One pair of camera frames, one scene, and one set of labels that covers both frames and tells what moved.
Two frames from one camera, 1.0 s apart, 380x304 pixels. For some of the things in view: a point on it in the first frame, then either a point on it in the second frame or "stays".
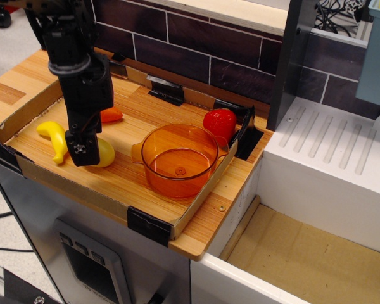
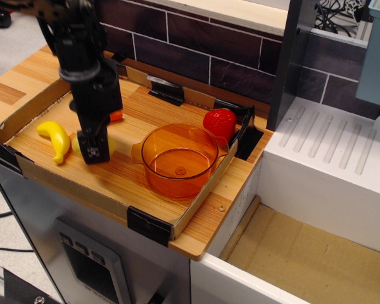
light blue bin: x=375 y=80 stays
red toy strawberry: x=222 y=123 stays
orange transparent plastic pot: x=180 y=159 stays
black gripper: x=85 y=87 → x=97 y=95
